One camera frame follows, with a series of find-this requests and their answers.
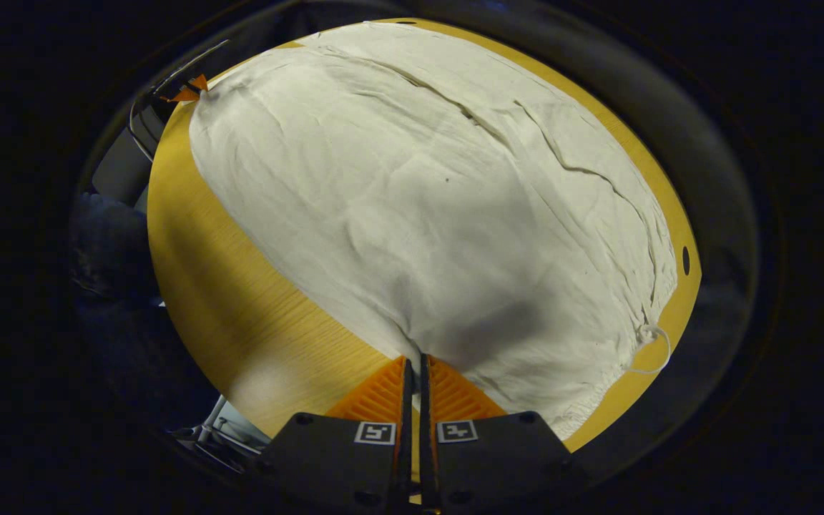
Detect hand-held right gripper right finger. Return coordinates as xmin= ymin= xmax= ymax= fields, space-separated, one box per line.
xmin=419 ymin=354 xmax=584 ymax=512

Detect white jeans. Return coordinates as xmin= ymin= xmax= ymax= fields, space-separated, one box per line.
xmin=189 ymin=21 xmax=679 ymax=441

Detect dark cloth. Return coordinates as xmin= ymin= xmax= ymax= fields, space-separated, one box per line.
xmin=69 ymin=192 xmax=170 ymax=308

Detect white metal frame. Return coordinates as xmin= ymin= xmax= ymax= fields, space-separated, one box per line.
xmin=172 ymin=393 xmax=273 ymax=469

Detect grey panel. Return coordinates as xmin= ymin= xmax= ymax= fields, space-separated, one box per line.
xmin=92 ymin=106 xmax=170 ymax=210

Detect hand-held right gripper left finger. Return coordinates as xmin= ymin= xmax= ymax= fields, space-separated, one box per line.
xmin=258 ymin=356 xmax=414 ymax=512

